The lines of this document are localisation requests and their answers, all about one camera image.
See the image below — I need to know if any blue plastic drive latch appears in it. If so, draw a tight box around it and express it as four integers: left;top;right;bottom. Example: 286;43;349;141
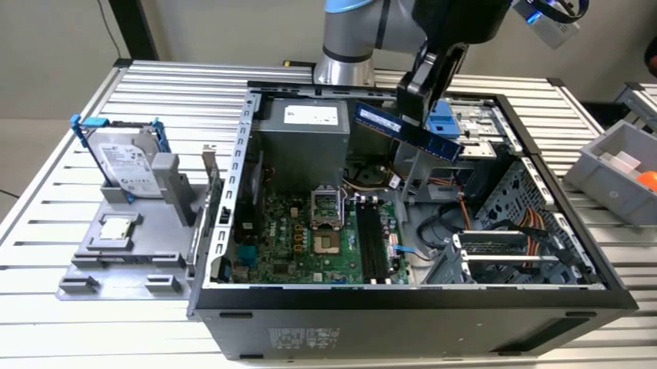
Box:
429;100;459;139

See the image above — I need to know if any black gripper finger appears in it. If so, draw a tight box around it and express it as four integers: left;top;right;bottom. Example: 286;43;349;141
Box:
394;42;471;130

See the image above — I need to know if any grey plastic bin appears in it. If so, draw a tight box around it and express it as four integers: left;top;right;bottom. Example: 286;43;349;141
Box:
562;119;657;226

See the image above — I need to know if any dark blue RAM stick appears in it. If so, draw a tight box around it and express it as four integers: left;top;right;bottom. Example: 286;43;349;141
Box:
353;100;466;162
100;252;156;263

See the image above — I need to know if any grey metal drive cage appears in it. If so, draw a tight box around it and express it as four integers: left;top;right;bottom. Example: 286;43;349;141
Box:
394;98;519;201

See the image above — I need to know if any green motherboard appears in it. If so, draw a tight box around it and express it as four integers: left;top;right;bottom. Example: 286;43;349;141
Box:
224;191;411;285

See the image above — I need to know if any CPU socket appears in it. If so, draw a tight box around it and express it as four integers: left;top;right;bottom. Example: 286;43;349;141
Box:
311;226;345;257

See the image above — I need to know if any black RAM slot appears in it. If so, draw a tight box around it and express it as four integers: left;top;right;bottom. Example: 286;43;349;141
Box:
367;196;394;284
357;196;381;284

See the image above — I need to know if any silver disk bay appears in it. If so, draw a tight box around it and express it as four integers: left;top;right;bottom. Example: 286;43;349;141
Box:
450;229;564;284

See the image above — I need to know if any graphics card with metal bracket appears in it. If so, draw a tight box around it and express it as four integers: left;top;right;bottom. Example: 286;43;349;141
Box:
187;142;227;270

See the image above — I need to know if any red yellow wire bundle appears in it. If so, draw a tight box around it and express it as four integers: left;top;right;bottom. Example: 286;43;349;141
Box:
513;209;549;270

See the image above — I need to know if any silver CPU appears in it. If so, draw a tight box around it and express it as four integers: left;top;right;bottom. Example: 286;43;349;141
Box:
100;217;135;236

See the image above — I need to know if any grey power supply unit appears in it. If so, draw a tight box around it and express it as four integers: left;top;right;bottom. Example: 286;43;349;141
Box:
251;98;353;193

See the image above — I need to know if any black cooler fan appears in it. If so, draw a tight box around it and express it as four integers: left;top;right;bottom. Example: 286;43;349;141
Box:
343;161;402;189

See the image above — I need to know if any black open PC case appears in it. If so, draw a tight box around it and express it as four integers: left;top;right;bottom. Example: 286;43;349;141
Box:
184;78;641;362

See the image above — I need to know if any metal socket cover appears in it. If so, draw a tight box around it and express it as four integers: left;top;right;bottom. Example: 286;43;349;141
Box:
310;184;345;228

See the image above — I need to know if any orange wire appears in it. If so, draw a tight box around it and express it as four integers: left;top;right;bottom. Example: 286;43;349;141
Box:
459;191;473;231

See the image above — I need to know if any silver camera with black bracket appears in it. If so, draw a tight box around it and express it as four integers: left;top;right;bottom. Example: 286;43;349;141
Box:
513;0;584;50

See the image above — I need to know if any blue disk carrier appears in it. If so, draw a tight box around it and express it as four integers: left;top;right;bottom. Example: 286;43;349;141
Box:
71;113;174;203

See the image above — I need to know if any grey parts rack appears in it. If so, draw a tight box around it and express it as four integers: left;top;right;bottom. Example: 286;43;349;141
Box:
55;152;207;301

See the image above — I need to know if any white block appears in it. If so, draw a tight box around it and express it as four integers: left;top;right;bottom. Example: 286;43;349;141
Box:
600;151;642;174

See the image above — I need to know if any silver hard disk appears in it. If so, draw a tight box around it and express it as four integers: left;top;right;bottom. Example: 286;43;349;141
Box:
87;128;166;199

